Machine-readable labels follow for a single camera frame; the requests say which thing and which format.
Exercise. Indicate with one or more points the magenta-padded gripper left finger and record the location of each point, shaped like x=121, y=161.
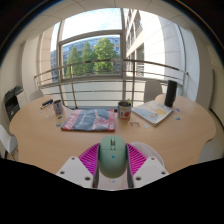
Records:
x=74, y=170

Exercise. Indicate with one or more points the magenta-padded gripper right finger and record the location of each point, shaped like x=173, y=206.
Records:
x=150, y=170

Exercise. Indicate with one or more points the mint green computer mouse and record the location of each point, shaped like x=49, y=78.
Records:
x=112, y=158

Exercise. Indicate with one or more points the small teal card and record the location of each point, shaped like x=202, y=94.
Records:
x=58, y=124

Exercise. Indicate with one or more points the dark red magazine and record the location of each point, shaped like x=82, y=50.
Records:
x=90, y=120

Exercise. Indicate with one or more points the light blue white book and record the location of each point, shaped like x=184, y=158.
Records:
x=152, y=112

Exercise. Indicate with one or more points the printed tin can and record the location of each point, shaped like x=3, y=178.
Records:
x=124, y=111

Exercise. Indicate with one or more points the small dark blue box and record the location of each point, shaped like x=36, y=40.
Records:
x=47, y=103

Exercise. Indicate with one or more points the black cylindrical speaker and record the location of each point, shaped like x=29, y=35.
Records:
x=170, y=93

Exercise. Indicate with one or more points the black office printer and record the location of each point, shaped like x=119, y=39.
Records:
x=12, y=105

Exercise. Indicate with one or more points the metal balcony railing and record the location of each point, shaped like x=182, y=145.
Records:
x=133, y=80

